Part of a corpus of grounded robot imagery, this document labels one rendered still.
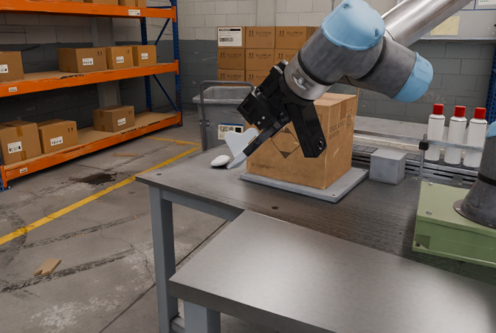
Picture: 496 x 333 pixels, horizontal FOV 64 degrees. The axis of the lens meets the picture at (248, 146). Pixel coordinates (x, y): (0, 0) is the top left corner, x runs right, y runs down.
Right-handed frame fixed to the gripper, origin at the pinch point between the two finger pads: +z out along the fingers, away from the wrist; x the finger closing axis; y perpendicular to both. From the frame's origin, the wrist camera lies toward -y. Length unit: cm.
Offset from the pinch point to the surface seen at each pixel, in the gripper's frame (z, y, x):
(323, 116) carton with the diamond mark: 13.7, -6.3, -44.0
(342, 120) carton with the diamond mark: 17, -12, -54
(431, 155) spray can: 16, -44, -77
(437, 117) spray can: 7, -35, -81
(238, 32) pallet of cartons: 220, 120, -319
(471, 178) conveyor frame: 9, -56, -73
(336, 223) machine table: 19.4, -29.4, -22.4
